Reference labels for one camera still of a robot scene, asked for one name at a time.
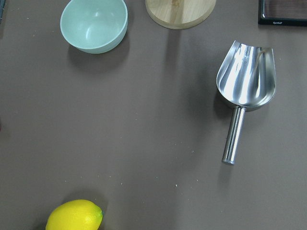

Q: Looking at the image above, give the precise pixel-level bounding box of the wooden glass rack stand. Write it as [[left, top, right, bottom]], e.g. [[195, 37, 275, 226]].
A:
[[145, 0, 216, 30]]

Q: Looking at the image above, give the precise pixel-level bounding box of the stainless steel ice scoop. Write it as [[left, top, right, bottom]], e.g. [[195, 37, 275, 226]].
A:
[[216, 41, 276, 165]]

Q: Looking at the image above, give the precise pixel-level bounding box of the grey folded cloth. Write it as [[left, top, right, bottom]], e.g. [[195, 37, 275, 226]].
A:
[[0, 0, 6, 23]]

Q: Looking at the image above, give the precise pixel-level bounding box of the black framed tray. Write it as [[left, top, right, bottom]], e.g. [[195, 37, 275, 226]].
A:
[[258, 0, 307, 26]]

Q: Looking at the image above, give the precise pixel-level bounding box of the mint green bowl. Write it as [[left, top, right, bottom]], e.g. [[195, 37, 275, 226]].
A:
[[60, 0, 128, 54]]

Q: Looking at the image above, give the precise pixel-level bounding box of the yellow lemon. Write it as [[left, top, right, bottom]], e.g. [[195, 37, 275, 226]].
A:
[[45, 199, 103, 230]]

